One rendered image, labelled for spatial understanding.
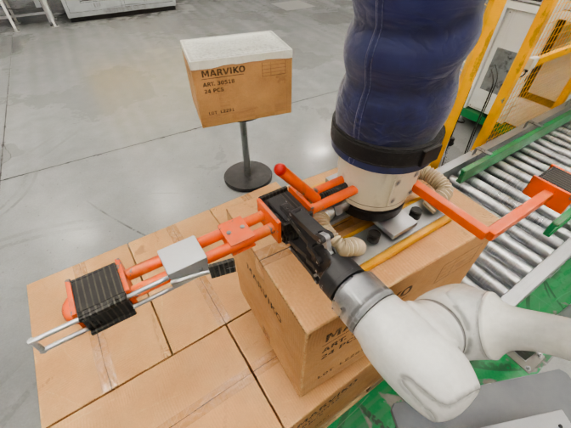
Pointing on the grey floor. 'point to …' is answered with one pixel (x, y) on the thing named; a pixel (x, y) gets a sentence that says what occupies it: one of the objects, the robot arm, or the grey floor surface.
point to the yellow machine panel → (112, 8)
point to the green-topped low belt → (36, 13)
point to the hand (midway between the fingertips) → (282, 216)
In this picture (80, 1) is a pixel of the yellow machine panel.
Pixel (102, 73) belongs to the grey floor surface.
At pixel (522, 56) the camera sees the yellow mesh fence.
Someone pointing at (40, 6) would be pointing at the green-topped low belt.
